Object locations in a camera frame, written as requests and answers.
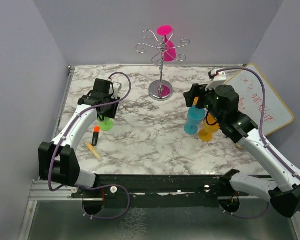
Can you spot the chrome wine glass rack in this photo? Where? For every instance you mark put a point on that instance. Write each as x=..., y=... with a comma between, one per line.
x=160, y=90

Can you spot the orange capped marker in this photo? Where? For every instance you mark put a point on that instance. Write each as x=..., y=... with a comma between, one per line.
x=95, y=136

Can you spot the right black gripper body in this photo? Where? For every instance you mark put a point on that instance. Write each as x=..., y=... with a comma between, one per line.
x=207, y=97

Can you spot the green wine glass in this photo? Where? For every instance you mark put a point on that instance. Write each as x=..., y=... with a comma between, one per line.
x=105, y=123

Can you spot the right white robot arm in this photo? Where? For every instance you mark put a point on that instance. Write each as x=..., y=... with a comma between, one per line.
x=283, y=191

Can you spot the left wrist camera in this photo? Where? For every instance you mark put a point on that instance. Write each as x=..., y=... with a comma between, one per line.
x=115, y=89

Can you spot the beige tube on table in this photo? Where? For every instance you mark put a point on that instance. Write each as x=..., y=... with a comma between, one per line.
x=95, y=153

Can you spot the orange wine glass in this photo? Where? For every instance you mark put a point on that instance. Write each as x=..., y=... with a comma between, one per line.
x=206, y=134

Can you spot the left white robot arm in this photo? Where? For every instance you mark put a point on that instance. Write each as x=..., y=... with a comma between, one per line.
x=57, y=159

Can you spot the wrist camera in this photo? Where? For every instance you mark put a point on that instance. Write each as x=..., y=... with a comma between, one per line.
x=115, y=89
x=215, y=79

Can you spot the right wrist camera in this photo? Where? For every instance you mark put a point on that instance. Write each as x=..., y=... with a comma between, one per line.
x=215, y=79

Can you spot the blue wine glass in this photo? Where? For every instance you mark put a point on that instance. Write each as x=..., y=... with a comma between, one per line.
x=195, y=117

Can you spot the yellow wine glass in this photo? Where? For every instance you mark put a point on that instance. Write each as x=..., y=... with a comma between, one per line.
x=195, y=101

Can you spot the whiteboard with yellow frame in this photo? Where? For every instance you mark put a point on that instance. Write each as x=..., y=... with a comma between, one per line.
x=256, y=103

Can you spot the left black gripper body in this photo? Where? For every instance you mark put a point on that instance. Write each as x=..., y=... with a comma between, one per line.
x=110, y=111

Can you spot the pink wine glass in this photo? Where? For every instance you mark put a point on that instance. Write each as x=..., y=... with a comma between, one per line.
x=167, y=32

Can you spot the aluminium frame rail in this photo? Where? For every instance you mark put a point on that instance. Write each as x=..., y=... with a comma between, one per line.
x=57, y=120

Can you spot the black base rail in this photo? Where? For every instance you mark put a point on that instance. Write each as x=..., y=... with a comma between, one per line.
x=156, y=191

